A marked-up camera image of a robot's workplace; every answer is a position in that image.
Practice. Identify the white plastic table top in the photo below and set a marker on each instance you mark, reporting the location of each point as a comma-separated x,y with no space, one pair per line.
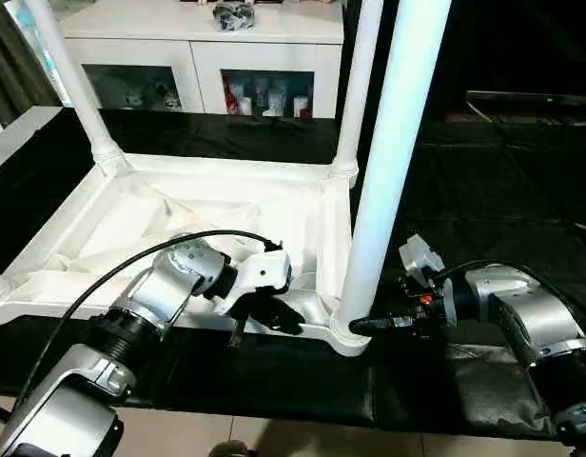
179,214

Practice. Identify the white plastic table leg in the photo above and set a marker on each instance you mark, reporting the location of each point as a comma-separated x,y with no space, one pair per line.
358,86
69,76
393,152

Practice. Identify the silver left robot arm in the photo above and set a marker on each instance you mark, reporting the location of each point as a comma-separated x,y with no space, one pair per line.
122,324

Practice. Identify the black work mat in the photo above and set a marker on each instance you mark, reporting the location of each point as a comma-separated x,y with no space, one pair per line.
483,190

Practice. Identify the dark left robot foot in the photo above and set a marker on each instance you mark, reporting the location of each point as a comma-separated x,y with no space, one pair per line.
231,449

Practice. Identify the black metal bar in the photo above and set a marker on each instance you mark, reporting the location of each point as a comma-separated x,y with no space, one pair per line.
540,96

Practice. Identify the white glass-door cabinet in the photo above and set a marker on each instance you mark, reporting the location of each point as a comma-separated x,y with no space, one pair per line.
198,48

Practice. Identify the crumpled silver object on cabinet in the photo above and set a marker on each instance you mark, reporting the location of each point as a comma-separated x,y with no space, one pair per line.
235,13

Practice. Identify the dark grey curtain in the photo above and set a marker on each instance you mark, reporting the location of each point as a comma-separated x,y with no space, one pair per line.
12,57

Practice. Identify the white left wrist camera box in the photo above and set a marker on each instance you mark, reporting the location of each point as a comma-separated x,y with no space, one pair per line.
260,274

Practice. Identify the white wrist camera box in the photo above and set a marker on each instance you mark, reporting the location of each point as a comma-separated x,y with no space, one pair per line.
260,274
419,257

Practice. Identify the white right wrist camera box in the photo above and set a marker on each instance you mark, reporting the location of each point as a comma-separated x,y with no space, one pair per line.
419,257

